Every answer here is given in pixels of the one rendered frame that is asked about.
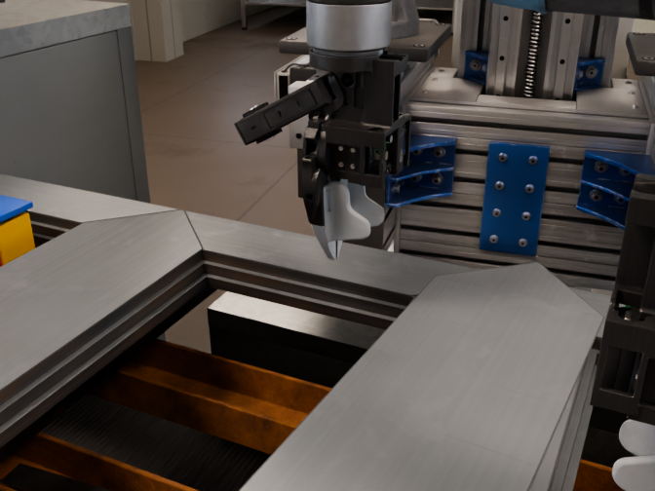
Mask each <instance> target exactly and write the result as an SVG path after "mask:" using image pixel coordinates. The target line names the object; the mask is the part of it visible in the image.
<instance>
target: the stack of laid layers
mask: <svg viewBox="0 0 655 491"><path fill-rule="evenodd" d="M25 212H29V217H30V223H31V228H32V233H33V239H34V243H35V244H36V245H38V246H40V245H42V244H44V243H46V242H48V241H50V240H52V239H54V238H56V237H57V236H59V235H61V234H63V233H65V232H67V231H69V230H71V229H72V228H74V227H76V226H78V225H80V224H82V223H78V222H74V221H69V220H65V219H60V218H56V217H51V216H48V215H43V214H39V213H34V212H30V211H25ZM207 286H208V287H212V288H217V289H221V290H225V291H229V292H233V293H237V294H241V295H245V296H248V297H253V298H257V299H261V300H265V301H269V302H273V303H277V304H281V305H285V306H290V307H293V308H297V309H301V310H305V311H309V312H313V313H317V314H321V315H326V316H330V317H334V318H338V319H342V320H346V321H352V322H356V323H361V324H365V325H369V326H373V327H377V328H381V329H385V330H386V329H387V328H388V327H389V326H390V325H391V324H392V322H393V321H394V320H395V319H396V318H397V317H398V316H399V315H400V314H401V313H402V311H403V310H404V309H405V308H406V307H407V306H408V305H409V304H410V302H411V301H412V300H413V299H414V298H415V297H416V296H417V295H415V296H407V295H403V294H398V293H395V292H390V291H386V290H381V289H377V288H372V287H368V286H363V285H359V284H354V283H346V282H343V281H338V280H334V279H329V278H325V277H320V276H316V275H311V274H307V273H302V272H298V271H293V270H290V269H285V268H281V267H276V266H272V265H267V264H263V263H258V262H254V261H249V260H246V259H241V258H237V257H232V256H228V255H223V254H219V253H214V252H210V251H205V250H203V249H202V250H200V251H199V252H197V253H196V254H195V255H193V256H192V257H190V258H189V259H187V260H186V261H185V262H183V263H182V264H180V265H179V266H178V267H176V268H175V269H173V270H172V271H170V272H169V273H168V274H166V275H165V276H164V277H163V278H161V279H160V280H159V281H157V282H155V283H154V284H152V285H151V286H149V287H148V288H146V289H145V290H144V291H143V292H141V293H140V294H138V295H137V296H135V297H134V298H133V299H131V300H130V301H128V302H127V303H125V304H124V305H123V306H121V307H120V308H118V309H117V310H115V311H114V312H113V313H111V314H110V315H108V316H107V317H106V318H104V319H103V320H101V321H99V322H98V323H97V324H95V325H94V326H92V327H91V328H89V329H88V330H87V331H85V332H84V333H82V334H81V335H79V336H78V337H77V338H75V339H74V340H72V341H71V342H70V343H68V344H67V345H65V346H64V347H62V348H61V349H60V350H58V351H57V352H55V353H54V354H52V355H51V356H50V357H48V358H47V359H45V360H43V361H42V362H41V363H39V364H38V365H36V366H35V367H34V368H32V369H31V370H29V371H28V372H26V373H25V374H24V375H22V376H21V377H19V379H17V380H16V381H15V382H13V383H12V384H10V385H9V386H7V387H6V388H5V389H3V390H2V391H0V448H1V447H2V446H3V445H5V444H6V443H7V442H9V441H10V440H11V439H12V438H14V437H15V436H16V435H17V434H19V433H20V432H22V431H23V430H24V429H25V428H27V427H28V426H29V425H31V424H32V423H33V422H34V421H36V420H37V419H38V418H40V417H41V416H42V415H43V414H45V413H46V412H47V411H48V410H50V409H51V408H52V407H54V406H55V405H56V404H57V403H59V402H60V401H61V400H63V399H64V398H65V397H67V396H68V395H69V394H70V393H72V392H73V391H74V390H76V389H77V388H78V387H79V386H81V385H82V384H83V383H85V382H86V381H87V380H88V379H90V378H91V377H92V376H94V375H95V374H96V373H97V372H99V371H100V370H101V369H102V368H104V367H105V366H106V365H107V364H108V363H110V362H111V361H113V360H114V359H116V358H117V357H118V356H119V355H121V354H122V353H123V352H125V351H126V350H127V349H128V348H130V346H131V345H132V344H134V343H135V342H136V341H138V340H139V339H140V338H141V337H143V336H144V335H145V334H147V333H148V332H149V331H150V330H152V329H153V328H154V327H155V326H157V325H158V324H159V323H161V322H162V321H163V320H165V319H166V318H167V317H169V316H170V315H171V314H172V313H174V312H175V311H176V310H178V309H179V308H180V307H181V306H183V305H184V304H185V303H186V302H188V301H189V300H190V299H192V298H193V297H194V296H195V295H197V294H198V293H199V292H201V291H202V290H203V289H204V288H206V287H207ZM601 340H602V339H601V338H596V339H595V342H594V344H593V346H592V348H591V350H590V352H589V354H588V357H587V359H586V361H585V363H584V366H583V368H582V370H581V373H580V375H579V377H578V380H577V382H576V384H575V386H574V389H573V391H572V393H571V396H570V398H569V400H568V403H567V405H566V406H565V408H564V411H563V413H562V415H561V418H560V420H559V423H558V426H557V428H556V430H555V432H554V435H553V437H552V439H551V442H550V444H549V446H548V448H547V451H546V453H545V455H544V458H543V460H542V462H541V464H540V467H539V469H538V471H537V474H536V475H535V477H534V479H533V482H532V484H531V486H530V489H529V491H573V488H574V484H575V480H576V476H577V473H578V469H579V464H580V460H581V456H582V452H583V448H584V444H585V440H586V436H587V432H588V427H589V424H590V420H591V416H592V412H593V408H594V407H593V406H592V405H590V402H591V397H592V391H593V386H594V382H595V376H596V371H597V361H598V356H599V350H600V345H601Z"/></svg>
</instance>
